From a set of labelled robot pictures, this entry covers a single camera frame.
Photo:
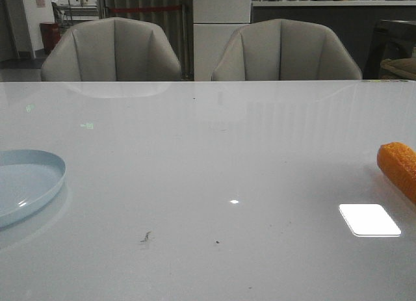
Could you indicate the dark grey counter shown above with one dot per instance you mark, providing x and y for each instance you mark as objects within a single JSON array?
[{"x": 352, "y": 21}]

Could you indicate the right beige upholstered chair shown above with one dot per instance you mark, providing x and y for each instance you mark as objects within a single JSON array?
[{"x": 285, "y": 50}]

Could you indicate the olive cushion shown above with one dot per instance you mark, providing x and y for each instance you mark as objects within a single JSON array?
[{"x": 401, "y": 68}]

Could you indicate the left beige upholstered chair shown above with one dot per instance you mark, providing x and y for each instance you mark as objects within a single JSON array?
[{"x": 112, "y": 49}]

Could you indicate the beige upholstered chair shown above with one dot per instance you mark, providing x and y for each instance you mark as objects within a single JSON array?
[
  {"x": 112, "y": 49},
  {"x": 285, "y": 50}
]

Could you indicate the red trash bin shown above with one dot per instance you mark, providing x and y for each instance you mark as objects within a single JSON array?
[{"x": 50, "y": 35}]

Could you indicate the light blue round plate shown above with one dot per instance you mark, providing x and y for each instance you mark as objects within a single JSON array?
[{"x": 29, "y": 180}]

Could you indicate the orange toy corn cob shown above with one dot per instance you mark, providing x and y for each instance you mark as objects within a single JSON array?
[{"x": 397, "y": 161}]

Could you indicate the white cabinet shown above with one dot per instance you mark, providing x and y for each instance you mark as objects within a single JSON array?
[{"x": 214, "y": 21}]

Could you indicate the red barrier belt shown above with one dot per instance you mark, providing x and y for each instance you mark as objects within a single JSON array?
[{"x": 145, "y": 9}]

